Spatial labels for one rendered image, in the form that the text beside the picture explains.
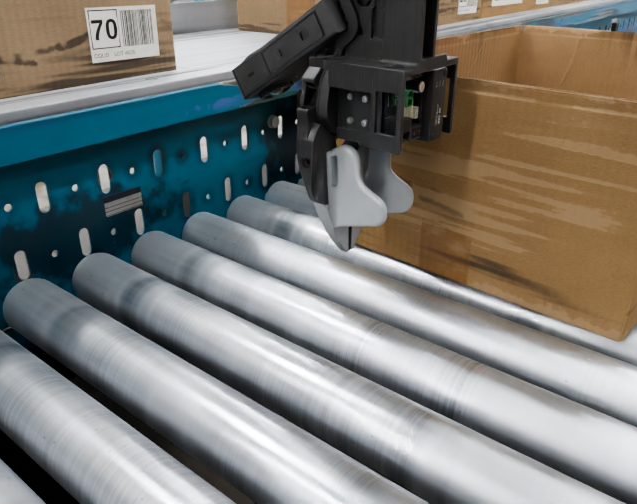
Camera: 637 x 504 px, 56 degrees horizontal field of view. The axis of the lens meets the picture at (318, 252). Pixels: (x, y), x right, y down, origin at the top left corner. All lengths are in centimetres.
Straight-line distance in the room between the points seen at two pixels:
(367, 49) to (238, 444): 26
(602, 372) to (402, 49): 25
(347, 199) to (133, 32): 33
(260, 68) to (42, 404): 27
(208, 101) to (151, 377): 33
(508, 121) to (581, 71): 40
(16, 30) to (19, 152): 12
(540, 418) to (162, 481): 23
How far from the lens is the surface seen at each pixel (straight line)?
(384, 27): 40
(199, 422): 39
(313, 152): 42
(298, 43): 43
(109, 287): 56
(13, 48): 61
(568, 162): 45
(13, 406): 44
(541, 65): 88
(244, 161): 76
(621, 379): 46
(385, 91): 38
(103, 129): 59
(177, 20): 112
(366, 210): 43
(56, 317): 52
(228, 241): 61
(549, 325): 52
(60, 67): 63
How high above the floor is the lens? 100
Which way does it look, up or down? 26 degrees down
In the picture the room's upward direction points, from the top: straight up
